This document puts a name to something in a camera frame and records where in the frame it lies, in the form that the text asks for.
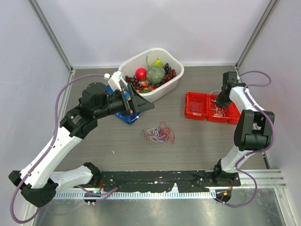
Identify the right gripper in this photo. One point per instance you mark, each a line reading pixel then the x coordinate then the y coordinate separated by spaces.
pixel 220 103

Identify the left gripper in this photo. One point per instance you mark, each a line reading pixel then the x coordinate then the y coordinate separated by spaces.
pixel 141 104

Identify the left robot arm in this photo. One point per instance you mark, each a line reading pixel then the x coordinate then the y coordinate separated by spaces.
pixel 38 182

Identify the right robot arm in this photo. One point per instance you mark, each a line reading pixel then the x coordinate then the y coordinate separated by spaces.
pixel 254 132

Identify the red bin middle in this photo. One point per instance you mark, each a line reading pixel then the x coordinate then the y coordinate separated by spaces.
pixel 216 113

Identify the red bin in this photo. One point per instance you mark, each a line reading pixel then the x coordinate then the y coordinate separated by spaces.
pixel 216 113
pixel 234 114
pixel 196 106

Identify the dark red grape bunch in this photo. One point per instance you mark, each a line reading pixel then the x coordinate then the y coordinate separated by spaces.
pixel 134 81

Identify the red bin right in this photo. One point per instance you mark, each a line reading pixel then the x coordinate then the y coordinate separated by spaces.
pixel 234 114

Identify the red apple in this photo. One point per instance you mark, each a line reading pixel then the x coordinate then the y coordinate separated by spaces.
pixel 141 74

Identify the blue Doritos chip bag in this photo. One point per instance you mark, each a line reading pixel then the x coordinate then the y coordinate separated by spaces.
pixel 127 119

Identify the red bin left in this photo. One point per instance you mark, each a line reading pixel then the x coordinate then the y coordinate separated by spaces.
pixel 196 106

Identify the white plastic basket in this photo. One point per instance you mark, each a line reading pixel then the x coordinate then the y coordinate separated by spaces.
pixel 145 60

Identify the green melon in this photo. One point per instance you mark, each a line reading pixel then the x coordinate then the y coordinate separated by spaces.
pixel 155 74

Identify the yellow green pear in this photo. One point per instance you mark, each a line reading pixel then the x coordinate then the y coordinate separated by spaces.
pixel 157 62

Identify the dark grape bunch right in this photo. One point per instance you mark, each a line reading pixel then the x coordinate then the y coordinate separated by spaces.
pixel 170 73

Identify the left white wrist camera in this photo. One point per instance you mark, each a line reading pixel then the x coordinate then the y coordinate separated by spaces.
pixel 113 80

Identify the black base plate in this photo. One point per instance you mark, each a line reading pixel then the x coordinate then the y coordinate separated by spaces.
pixel 187 181

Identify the white slotted cable duct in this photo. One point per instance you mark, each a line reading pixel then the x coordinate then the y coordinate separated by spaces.
pixel 174 194

